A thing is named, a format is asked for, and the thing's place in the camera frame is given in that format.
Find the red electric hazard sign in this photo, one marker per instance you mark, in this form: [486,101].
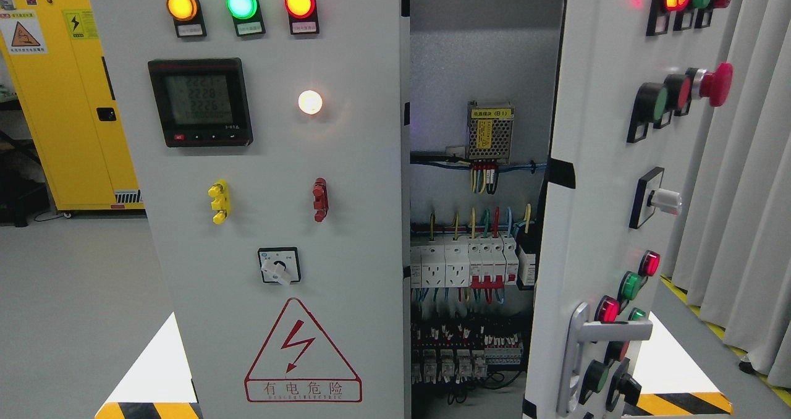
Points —
[298,362]

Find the black digital power meter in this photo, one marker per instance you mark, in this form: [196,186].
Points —
[201,102]

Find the green indicator lamp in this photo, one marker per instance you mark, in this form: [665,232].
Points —
[247,17]

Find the silver door handle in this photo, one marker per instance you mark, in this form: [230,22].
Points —
[585,375]

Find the yellow terminal posts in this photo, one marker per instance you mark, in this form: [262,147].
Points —
[220,194]

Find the white breaker socket row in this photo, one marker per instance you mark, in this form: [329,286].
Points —
[480,263]

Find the yellow safety storage cabinet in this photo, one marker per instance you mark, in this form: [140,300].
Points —
[54,54]

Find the red terminal posts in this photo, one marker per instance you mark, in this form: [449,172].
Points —
[320,202]

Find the grey curtain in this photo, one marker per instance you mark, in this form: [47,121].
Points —
[734,257]

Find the grey cabinet door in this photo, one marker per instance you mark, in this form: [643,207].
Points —
[623,107]
[351,263]

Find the amber indicator lamp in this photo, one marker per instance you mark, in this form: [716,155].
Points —
[187,17]

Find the white selector knob right door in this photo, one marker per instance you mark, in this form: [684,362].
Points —
[650,197]

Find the black surge protector block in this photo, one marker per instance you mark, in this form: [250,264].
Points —
[528,248]

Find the lower relay terminal row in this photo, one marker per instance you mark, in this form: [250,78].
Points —
[462,350]

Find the black rotary selector switch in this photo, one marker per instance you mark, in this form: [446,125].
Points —
[279,265]

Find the white indicator lamp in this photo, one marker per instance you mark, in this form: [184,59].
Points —
[310,102]

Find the perforated metal power supply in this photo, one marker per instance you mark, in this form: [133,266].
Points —
[489,131]

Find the red emergency stop button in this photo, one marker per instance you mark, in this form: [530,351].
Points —
[712,84]

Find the red indicator lamp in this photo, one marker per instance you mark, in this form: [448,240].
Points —
[303,16]

